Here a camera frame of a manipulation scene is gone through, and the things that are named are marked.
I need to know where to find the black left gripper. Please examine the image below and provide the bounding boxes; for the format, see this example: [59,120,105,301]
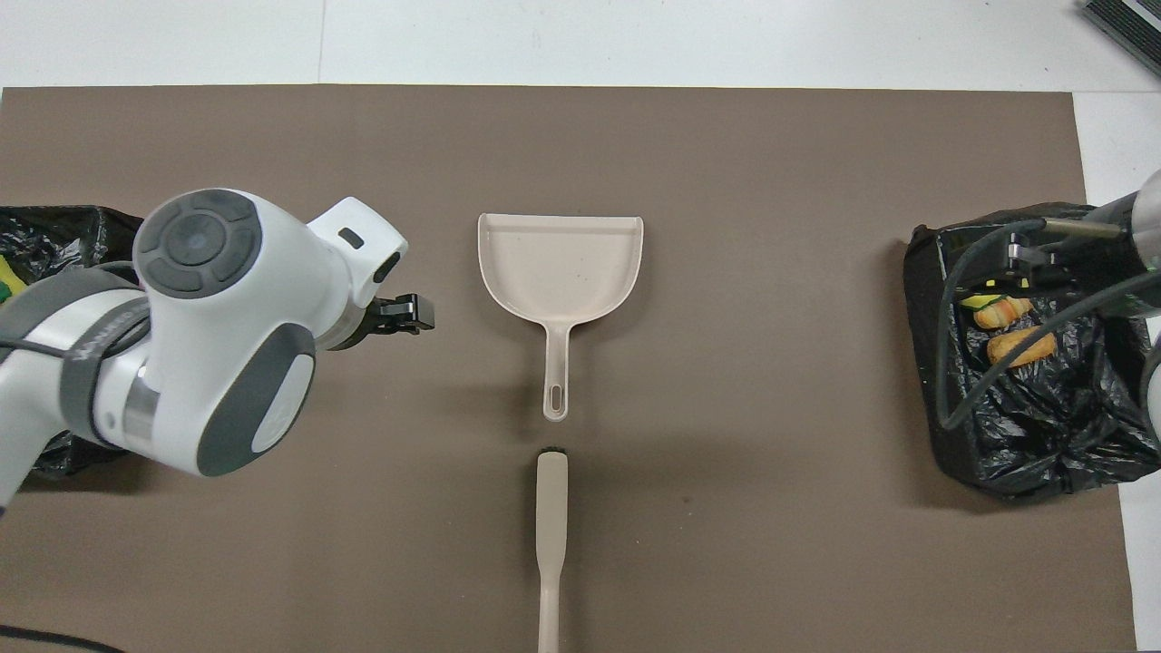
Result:
[331,293,435,355]

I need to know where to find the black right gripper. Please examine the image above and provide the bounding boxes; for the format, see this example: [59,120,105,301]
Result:
[1003,231,1153,317]

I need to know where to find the pale croissant toy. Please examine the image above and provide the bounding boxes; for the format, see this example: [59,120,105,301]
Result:
[973,297,1034,330]

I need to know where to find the brown bread roll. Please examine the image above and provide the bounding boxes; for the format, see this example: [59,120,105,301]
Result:
[987,326,1059,369]

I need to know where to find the beige plastic dustpan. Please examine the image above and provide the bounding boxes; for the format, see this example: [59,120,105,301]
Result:
[477,213,645,424]

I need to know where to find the beige brush black bristles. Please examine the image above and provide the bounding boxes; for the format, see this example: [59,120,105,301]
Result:
[534,446,571,653]

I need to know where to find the black bag-lined bin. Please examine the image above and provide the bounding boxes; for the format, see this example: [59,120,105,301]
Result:
[0,205,146,479]
[903,203,1161,500]

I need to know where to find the dark ribbed box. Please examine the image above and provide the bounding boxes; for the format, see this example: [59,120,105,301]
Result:
[1079,0,1161,79]

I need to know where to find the brown table mat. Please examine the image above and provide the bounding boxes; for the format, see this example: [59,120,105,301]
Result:
[0,85,1139,653]

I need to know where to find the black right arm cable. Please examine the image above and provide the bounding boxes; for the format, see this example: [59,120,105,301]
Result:
[938,216,1161,433]

